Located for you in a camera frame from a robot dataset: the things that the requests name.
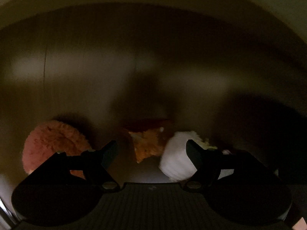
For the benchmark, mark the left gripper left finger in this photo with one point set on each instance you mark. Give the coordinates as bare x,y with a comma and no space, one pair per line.
101,159

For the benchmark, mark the white cabbage leaf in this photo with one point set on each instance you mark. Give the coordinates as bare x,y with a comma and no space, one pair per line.
174,162

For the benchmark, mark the orange wrapper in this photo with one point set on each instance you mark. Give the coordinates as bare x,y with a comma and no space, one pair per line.
149,143

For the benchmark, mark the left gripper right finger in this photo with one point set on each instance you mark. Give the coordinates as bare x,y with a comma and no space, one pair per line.
206,162

